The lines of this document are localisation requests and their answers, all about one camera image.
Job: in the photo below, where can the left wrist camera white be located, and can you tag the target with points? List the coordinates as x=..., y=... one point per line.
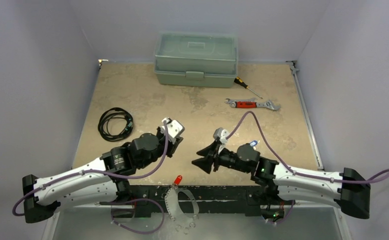
x=172, y=128

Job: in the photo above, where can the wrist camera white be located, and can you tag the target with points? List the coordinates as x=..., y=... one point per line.
x=221, y=135
x=172, y=128

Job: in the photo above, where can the red handled adjustable wrench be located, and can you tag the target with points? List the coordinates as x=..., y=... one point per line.
x=253, y=104

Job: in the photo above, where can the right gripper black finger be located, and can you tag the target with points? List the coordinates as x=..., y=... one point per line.
x=206, y=164
x=212, y=149

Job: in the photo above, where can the silver open-end wrench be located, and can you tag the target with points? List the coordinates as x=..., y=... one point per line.
x=241, y=100

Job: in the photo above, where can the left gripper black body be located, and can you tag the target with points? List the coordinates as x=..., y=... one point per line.
x=169, y=146

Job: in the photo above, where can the green plastic toolbox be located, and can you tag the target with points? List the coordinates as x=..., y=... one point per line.
x=196, y=59

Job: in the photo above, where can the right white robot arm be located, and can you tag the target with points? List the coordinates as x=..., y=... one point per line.
x=345, y=190

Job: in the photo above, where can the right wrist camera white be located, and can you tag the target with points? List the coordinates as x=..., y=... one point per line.
x=221, y=135

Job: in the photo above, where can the silver metal key holder plate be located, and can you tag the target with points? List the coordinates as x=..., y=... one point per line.
x=183, y=220

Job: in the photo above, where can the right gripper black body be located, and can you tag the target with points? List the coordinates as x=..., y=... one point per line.
x=217, y=156

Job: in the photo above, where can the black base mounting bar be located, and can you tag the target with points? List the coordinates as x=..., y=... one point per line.
x=248, y=200

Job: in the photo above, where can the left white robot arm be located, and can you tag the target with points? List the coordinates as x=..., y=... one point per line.
x=105, y=179

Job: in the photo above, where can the black yellow screwdriver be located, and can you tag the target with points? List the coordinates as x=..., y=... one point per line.
x=241, y=83

